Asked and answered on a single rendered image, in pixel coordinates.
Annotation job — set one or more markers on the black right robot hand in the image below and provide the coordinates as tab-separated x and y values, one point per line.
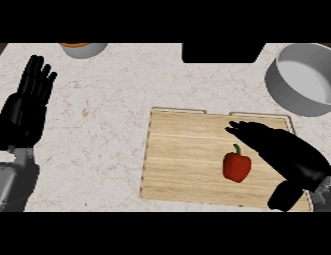
285	152

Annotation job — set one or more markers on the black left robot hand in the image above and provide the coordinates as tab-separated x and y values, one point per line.
21	113

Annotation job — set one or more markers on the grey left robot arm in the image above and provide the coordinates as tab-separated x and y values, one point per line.
2	186

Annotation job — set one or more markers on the red bell pepper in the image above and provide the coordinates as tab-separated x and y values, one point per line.
236	166

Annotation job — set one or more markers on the wooden tray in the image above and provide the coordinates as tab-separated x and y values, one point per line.
206	159

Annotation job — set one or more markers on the grey metal pot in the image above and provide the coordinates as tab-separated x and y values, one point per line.
308	79

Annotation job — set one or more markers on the grey cup with orange content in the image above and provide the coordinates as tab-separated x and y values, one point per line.
80	50

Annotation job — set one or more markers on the black appliance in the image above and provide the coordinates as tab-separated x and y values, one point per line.
222	52

